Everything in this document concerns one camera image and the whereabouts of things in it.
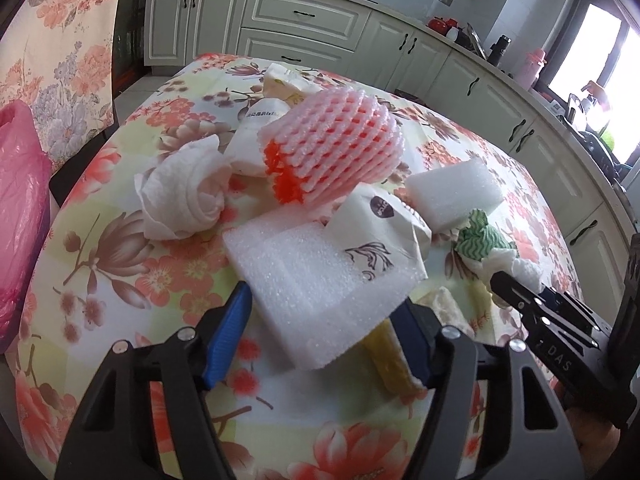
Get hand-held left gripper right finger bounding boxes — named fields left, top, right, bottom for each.
left=390, top=297, right=586, bottom=480

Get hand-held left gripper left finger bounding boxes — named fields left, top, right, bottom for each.
left=54, top=280, right=253, bottom=480

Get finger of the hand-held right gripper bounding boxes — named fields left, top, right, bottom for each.
left=542, top=286, right=613, bottom=336
left=490, top=270, right=638, bottom=428

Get large white foam sheet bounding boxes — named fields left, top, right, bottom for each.
left=221, top=204, right=430, bottom=372

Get small white foam block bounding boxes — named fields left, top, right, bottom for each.
left=405, top=157, right=506, bottom=235

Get white paper towel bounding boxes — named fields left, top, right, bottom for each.
left=134, top=135, right=233, bottom=242

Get white packet with black lettering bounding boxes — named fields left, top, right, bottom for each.
left=222, top=97, right=293, bottom=178

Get pink foam fruit net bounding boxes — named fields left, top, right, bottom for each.
left=257, top=85, right=407, bottom=207

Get trash bin with pink bag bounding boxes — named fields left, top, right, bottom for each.
left=0, top=100, right=53, bottom=356

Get pale yellow white packet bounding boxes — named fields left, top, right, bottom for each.
left=261, top=62, right=328, bottom=108

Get person's right hand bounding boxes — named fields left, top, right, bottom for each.
left=562, top=400, right=626, bottom=480

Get yellow sponge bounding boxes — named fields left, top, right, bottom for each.
left=362, top=320, right=428, bottom=406

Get cream paper scrap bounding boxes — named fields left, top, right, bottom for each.
left=415, top=287, right=476, bottom=337

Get crumpled white tissue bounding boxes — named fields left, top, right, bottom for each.
left=475, top=247, right=543, bottom=293

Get floral tablecloth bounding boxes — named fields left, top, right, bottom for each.
left=12, top=52, right=601, bottom=480

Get white napkin with flower print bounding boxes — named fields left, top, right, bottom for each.
left=326, top=191, right=433, bottom=281

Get green striped cloth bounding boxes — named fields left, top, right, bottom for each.
left=452, top=210, right=518, bottom=266

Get pink jug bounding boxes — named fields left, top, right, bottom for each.
left=515, top=48, right=547, bottom=88

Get window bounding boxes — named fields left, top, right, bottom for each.
left=547, top=2, right=640, bottom=161

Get black thermos bottle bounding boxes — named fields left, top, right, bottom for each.
left=487, top=35, right=512, bottom=66

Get white lower kitchen cabinets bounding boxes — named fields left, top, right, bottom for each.
left=142, top=0, right=626, bottom=281

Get floral curtain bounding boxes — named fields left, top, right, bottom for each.
left=0, top=0, right=126, bottom=171

